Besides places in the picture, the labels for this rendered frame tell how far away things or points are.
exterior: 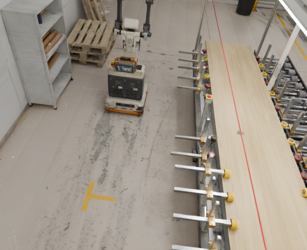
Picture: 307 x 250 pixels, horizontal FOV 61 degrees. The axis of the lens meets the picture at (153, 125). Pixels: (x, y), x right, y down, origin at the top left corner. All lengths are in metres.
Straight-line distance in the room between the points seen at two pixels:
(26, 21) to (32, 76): 0.85
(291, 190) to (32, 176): 2.97
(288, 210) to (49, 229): 2.43
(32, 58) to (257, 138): 3.14
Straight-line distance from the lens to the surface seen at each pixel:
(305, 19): 1.95
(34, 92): 4.54
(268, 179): 2.80
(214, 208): 2.18
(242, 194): 2.58
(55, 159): 3.85
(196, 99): 3.74
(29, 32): 3.97
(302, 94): 4.33
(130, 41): 4.10
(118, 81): 4.07
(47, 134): 4.21
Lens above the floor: 2.91
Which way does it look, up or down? 43 degrees down
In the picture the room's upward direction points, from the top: 7 degrees clockwise
